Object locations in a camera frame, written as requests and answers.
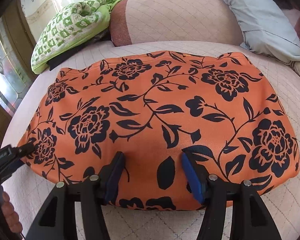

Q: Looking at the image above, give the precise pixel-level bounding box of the orange black floral garment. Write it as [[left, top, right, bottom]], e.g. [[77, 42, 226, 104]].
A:
[[19, 50, 300, 210]]

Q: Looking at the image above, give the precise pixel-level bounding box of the person's left hand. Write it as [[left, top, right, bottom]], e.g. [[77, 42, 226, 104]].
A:
[[1, 191, 23, 233]]

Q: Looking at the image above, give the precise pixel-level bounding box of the brown wooden glass door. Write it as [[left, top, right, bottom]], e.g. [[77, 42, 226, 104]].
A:
[[0, 0, 37, 148]]

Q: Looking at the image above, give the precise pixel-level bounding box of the green white checkered pillow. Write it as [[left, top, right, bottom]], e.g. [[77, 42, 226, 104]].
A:
[[31, 0, 122, 75]]

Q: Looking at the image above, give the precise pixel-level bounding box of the pink quilted bolster cushion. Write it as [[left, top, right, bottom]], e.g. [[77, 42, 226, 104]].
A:
[[109, 0, 243, 46]]

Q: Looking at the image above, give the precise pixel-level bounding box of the light blue pillow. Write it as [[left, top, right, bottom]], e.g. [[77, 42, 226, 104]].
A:
[[223, 0, 300, 64]]

